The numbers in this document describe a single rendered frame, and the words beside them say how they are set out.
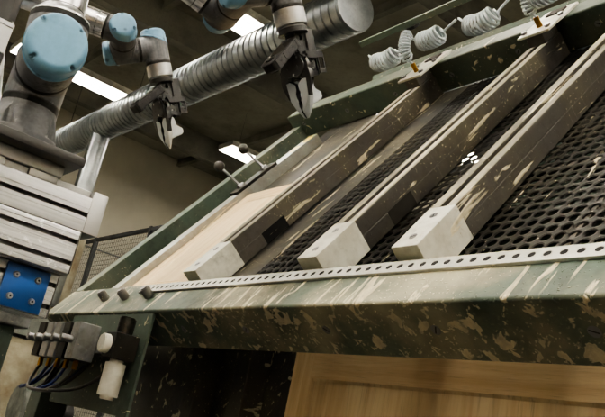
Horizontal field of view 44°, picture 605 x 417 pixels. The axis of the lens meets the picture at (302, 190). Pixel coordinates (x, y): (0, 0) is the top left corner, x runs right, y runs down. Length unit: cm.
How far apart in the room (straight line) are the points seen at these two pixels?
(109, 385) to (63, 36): 78
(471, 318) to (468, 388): 30
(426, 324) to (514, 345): 14
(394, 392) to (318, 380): 23
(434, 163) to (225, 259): 56
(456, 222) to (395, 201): 30
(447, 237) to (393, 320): 20
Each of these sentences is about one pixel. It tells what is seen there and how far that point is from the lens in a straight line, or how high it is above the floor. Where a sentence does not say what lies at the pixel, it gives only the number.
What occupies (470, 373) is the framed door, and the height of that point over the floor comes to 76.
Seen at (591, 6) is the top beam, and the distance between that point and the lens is 218.
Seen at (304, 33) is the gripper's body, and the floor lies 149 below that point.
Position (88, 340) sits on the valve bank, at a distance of 194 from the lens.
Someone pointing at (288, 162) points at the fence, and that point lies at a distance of 265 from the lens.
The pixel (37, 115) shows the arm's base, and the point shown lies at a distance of 162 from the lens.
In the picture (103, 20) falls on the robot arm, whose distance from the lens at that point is 224.
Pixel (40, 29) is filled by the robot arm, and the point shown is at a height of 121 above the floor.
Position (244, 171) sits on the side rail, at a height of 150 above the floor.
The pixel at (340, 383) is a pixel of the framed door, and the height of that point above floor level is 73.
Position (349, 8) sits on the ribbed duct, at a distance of 508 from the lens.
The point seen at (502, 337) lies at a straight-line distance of 107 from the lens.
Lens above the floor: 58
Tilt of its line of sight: 19 degrees up
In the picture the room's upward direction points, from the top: 12 degrees clockwise
